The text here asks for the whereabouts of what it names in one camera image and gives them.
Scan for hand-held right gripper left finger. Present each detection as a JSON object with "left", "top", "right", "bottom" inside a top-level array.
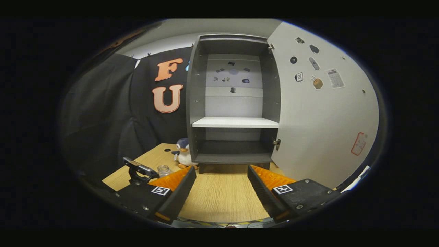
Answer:
[{"left": 115, "top": 166, "right": 197, "bottom": 225}]

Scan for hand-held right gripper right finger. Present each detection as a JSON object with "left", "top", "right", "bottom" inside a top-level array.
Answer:
[{"left": 247, "top": 165, "right": 342, "bottom": 223}]

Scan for white cabinet door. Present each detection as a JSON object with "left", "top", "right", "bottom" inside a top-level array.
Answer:
[{"left": 267, "top": 21, "right": 379, "bottom": 189}]

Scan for white cabinet shelf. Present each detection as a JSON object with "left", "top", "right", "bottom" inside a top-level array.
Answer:
[{"left": 192, "top": 117, "right": 280, "bottom": 129}]

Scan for grey cabinet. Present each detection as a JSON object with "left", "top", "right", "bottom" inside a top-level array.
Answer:
[{"left": 186, "top": 33, "right": 282, "bottom": 174}]

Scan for plush penguin toy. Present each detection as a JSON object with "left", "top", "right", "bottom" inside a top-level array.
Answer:
[{"left": 171, "top": 138, "right": 199, "bottom": 169}]

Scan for black backdrop cloth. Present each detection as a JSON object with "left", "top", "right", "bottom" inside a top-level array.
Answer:
[{"left": 60, "top": 46, "right": 193, "bottom": 179}]

